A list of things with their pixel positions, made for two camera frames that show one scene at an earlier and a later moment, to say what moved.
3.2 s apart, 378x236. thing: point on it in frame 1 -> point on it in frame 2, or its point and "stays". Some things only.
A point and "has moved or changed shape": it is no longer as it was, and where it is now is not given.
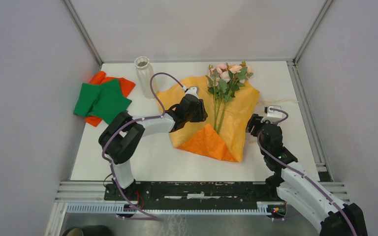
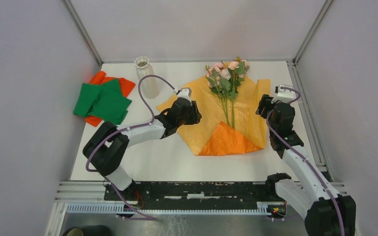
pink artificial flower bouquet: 224,81 has moved or changed shape
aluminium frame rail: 70,191 stays
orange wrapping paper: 201,137 has moved or changed shape
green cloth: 106,102 stays
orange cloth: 126,86 stays
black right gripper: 255,120 -> 266,102
